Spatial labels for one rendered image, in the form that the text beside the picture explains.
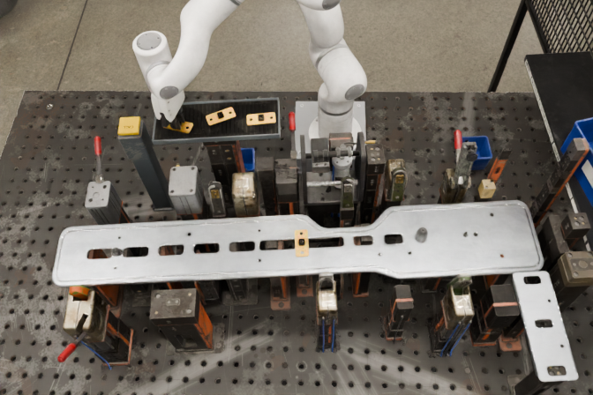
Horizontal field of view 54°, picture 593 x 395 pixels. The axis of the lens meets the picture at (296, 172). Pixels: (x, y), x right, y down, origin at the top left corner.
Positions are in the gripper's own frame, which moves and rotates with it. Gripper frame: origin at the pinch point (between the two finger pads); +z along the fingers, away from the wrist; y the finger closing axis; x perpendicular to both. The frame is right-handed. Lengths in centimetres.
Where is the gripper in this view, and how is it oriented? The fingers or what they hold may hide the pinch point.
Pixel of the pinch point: (176, 120)
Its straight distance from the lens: 172.7
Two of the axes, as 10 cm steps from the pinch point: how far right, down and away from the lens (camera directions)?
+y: -3.1, 8.1, -5.0
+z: 0.4, 5.3, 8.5
